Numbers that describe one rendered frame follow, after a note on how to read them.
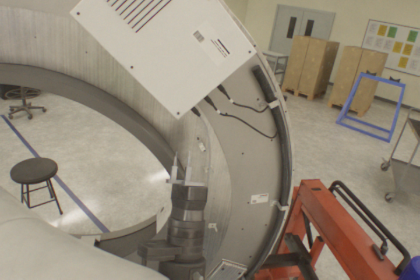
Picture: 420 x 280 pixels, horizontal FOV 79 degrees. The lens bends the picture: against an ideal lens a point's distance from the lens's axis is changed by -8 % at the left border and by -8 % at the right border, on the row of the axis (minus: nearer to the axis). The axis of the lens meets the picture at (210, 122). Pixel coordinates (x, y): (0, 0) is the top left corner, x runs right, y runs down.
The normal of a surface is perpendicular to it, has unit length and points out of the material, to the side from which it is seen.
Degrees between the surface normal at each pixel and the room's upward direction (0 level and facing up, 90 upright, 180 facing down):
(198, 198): 62
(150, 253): 56
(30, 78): 90
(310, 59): 90
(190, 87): 90
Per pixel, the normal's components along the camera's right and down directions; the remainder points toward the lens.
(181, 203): -0.77, -0.14
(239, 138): 0.18, 0.41
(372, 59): -0.64, 0.22
